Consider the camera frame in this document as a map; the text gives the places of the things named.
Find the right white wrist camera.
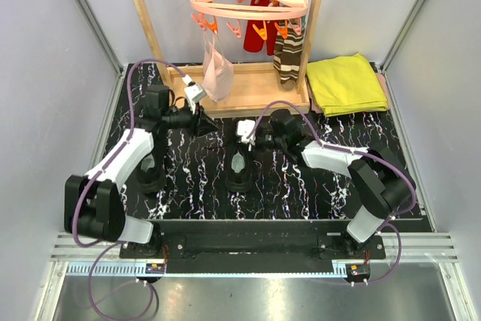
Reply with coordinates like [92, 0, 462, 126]
[236, 120, 256, 145]

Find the aluminium frame rail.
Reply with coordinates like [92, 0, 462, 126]
[50, 232, 460, 264]

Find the pink round clip hanger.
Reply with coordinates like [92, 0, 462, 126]
[190, 0, 309, 41]

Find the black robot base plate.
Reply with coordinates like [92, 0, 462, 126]
[119, 220, 386, 277]

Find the black sneaker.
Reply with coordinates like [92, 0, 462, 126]
[135, 144, 166, 195]
[224, 141, 253, 192]

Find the white pink hanging garment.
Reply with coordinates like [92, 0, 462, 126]
[201, 32, 234, 103]

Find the yellow folded towel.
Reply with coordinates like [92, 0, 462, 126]
[306, 53, 389, 117]

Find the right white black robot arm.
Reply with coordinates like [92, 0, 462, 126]
[241, 109, 416, 258]

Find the wooden drying rack frame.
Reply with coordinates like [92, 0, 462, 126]
[133, 0, 322, 117]

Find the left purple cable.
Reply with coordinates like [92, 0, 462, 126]
[71, 58, 192, 319]

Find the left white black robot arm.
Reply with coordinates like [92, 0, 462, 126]
[64, 82, 217, 258]

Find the black marble pattern mat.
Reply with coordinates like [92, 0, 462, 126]
[98, 63, 408, 220]

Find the grey slotted cable duct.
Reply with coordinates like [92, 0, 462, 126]
[66, 262, 167, 277]

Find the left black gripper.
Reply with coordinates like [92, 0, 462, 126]
[162, 99, 219, 139]

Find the red hanging sock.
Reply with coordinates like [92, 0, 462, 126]
[244, 20, 277, 56]

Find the brown striped hanging sock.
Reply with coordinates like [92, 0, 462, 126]
[273, 24, 304, 91]

